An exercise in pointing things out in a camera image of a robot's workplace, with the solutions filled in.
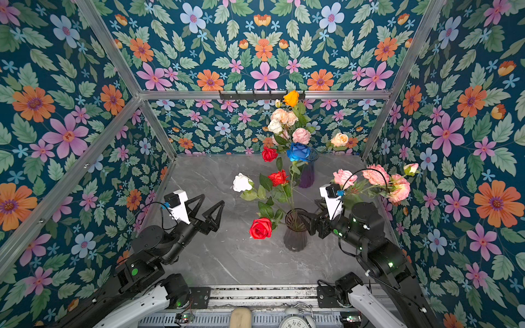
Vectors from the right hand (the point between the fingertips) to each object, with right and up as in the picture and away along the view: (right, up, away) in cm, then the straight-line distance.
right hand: (308, 205), depth 61 cm
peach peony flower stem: (-5, +33, +22) cm, 40 cm away
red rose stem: (-13, +17, +11) cm, 24 cm away
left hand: (-28, +3, -2) cm, 28 cm away
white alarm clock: (-2, -39, +8) cm, 40 cm away
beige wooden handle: (-22, -38, +5) cm, 44 cm away
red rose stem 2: (-8, +4, +6) cm, 10 cm away
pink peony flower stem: (0, +25, +21) cm, 33 cm away
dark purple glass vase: (-3, -11, +7) cm, 13 cm away
